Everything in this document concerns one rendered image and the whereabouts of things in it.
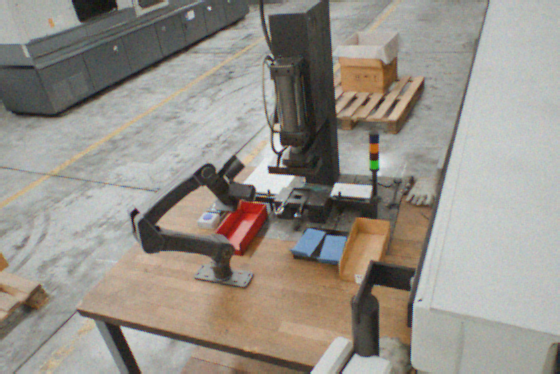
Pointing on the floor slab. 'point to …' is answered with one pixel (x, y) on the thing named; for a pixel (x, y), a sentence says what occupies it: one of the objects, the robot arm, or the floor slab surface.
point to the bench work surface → (244, 299)
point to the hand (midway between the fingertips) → (237, 207)
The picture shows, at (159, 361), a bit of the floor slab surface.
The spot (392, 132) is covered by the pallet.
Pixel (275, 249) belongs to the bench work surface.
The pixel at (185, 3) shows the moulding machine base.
